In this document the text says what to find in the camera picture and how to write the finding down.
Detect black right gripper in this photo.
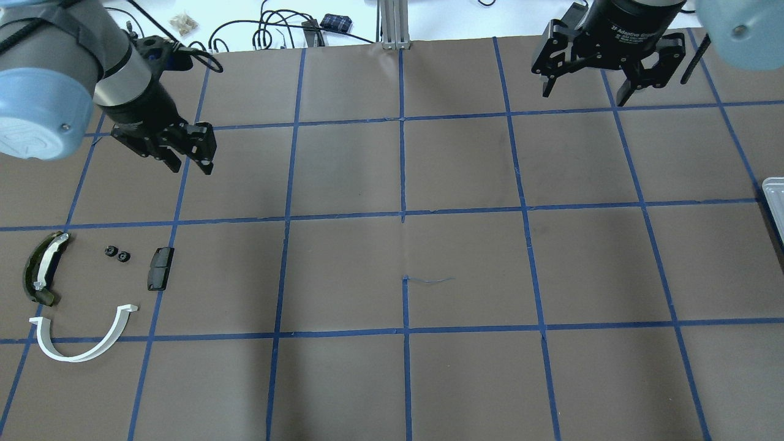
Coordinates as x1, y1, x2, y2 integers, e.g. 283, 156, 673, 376
531, 1, 686, 107

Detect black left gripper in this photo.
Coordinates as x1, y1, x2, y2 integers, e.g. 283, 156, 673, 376
99, 78, 217, 176

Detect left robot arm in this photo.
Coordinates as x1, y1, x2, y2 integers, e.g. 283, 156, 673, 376
1, 1, 223, 175

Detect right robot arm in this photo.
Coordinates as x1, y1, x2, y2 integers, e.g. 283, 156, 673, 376
531, 1, 783, 106

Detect silver metal tray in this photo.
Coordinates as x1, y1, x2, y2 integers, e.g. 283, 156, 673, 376
761, 176, 784, 242

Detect black brake pad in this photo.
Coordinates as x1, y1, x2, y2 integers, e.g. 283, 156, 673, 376
146, 247, 175, 292

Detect green curved brake shoe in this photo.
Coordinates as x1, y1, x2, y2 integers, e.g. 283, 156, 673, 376
23, 231, 71, 307

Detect white curved plastic part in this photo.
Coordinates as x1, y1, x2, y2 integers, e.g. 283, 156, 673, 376
28, 304, 139, 364

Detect aluminium frame post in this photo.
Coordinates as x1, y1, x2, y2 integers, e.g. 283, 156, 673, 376
376, 0, 411, 50

